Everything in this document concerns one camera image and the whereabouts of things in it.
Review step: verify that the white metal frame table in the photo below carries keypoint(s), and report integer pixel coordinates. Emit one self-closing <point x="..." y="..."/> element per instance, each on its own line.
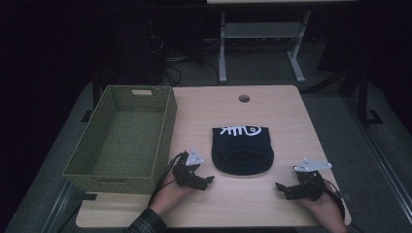
<point x="262" y="30"/>

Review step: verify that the green woven basket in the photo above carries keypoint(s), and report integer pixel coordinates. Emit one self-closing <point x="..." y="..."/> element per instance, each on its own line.
<point x="129" y="139"/>

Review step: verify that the black stand with foot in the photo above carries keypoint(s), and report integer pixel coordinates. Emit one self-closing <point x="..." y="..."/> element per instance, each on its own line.
<point x="363" y="97"/>

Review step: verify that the grey metal floor rail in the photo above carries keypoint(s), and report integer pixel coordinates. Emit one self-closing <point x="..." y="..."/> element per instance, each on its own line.
<point x="61" y="207"/>
<point x="382" y="155"/>

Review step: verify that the person's right hand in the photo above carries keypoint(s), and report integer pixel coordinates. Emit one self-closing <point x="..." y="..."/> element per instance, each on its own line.
<point x="327" y="213"/>

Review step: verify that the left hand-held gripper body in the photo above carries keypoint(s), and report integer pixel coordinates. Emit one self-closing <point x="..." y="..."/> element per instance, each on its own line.
<point x="185" y="173"/>

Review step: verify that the person's left hand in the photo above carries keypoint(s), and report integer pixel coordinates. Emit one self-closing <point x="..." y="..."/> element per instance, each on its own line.
<point x="168" y="197"/>

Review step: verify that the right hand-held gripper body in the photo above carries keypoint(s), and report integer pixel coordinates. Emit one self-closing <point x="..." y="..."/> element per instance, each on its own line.
<point x="309" y="186"/>

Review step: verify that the black shirt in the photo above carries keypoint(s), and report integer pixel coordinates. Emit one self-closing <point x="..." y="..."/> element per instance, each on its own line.
<point x="242" y="155"/>

